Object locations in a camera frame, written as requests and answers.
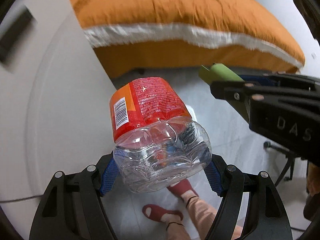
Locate black tripod stand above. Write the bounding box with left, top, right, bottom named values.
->
left=263, top=140, right=296, bottom=187

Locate orange bed with white trim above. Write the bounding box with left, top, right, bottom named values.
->
left=70, top=0, right=305, bottom=78

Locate clear bottle with red label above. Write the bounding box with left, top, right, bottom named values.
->
left=110, top=77, right=212, bottom=193

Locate green sponge block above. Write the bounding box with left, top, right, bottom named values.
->
left=199, top=63, right=244, bottom=85

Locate white square trash bin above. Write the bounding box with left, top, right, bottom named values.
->
left=185, top=105, right=197, bottom=122

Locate white bedside cabinet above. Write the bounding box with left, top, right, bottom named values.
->
left=1, top=0, right=115, bottom=239

